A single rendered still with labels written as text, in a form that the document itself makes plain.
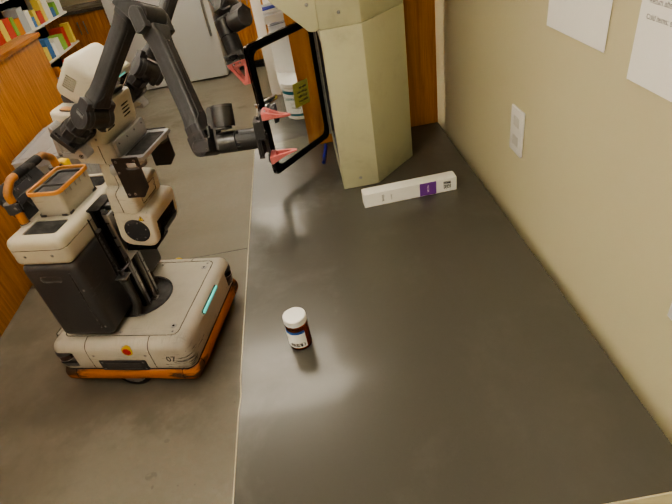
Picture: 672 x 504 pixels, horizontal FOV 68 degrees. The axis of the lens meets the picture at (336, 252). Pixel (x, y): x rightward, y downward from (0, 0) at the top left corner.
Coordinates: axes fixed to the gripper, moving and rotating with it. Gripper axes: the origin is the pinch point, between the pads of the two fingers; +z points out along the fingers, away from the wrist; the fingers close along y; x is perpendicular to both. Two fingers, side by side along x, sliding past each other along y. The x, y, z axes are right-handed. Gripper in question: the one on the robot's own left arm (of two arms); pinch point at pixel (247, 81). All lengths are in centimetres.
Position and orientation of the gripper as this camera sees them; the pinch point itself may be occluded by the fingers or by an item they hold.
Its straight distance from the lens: 173.2
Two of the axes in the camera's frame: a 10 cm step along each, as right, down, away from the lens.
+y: 0.5, -3.7, 9.3
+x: -9.4, 3.0, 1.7
